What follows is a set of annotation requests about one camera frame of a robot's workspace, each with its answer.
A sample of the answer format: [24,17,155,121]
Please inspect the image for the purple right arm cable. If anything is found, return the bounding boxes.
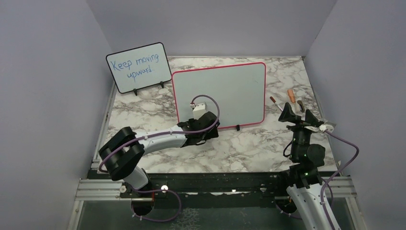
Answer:
[275,130,360,230]

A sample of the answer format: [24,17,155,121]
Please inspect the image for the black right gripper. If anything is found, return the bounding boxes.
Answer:
[278,102,319,160]

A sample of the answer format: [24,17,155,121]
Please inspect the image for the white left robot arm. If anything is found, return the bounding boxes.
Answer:
[99,112,219,197]

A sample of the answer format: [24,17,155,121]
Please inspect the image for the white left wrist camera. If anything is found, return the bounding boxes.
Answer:
[192,103,207,120]

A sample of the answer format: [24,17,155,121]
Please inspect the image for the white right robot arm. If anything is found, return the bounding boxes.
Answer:
[276,103,340,230]

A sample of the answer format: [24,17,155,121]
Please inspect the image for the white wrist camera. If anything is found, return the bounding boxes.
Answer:
[192,103,207,120]
[318,122,336,133]

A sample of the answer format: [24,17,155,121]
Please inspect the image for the pink framed whiteboard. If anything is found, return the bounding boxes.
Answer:
[172,62,266,128]

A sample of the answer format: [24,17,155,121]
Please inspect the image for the orange marker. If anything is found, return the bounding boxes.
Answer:
[287,89,296,103]

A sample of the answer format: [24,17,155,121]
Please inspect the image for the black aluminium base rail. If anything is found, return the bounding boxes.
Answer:
[75,172,293,209]

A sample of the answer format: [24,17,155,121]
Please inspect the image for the white brown whiteboard marker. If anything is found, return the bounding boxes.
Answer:
[270,96,283,112]

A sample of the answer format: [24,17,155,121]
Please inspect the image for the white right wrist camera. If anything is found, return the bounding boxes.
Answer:
[318,122,336,133]

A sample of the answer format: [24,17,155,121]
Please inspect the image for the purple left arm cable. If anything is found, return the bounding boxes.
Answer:
[98,94,221,223]

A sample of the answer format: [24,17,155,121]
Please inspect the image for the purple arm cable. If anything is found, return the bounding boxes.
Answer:
[275,130,360,230]
[98,94,221,223]

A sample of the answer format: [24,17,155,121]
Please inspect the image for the black framed written whiteboard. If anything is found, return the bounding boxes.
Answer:
[105,42,172,94]

